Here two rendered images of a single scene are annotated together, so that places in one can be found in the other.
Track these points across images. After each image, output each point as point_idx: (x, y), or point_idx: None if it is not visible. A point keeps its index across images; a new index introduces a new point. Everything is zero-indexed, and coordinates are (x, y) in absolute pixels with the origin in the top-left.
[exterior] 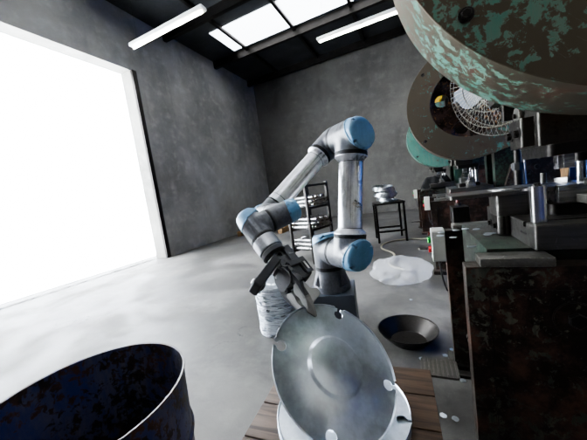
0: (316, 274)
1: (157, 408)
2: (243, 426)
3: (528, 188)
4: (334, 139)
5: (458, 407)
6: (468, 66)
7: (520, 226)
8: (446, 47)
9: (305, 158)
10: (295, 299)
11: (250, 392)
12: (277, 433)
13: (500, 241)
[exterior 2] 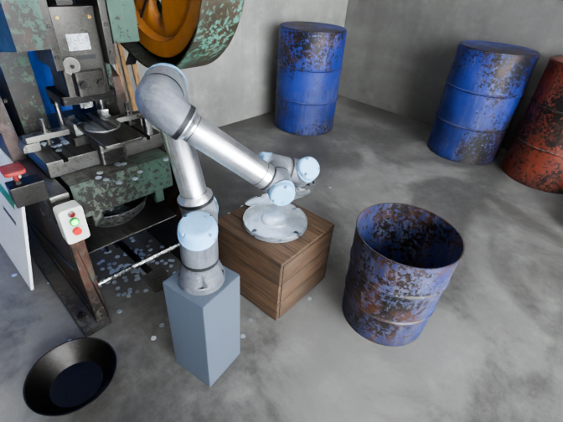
0: (219, 265)
1: (362, 211)
2: (317, 367)
3: (138, 116)
4: (185, 93)
5: (154, 298)
6: (214, 49)
7: (141, 142)
8: (222, 39)
9: (212, 124)
10: None
11: (304, 409)
12: (307, 228)
13: (144, 156)
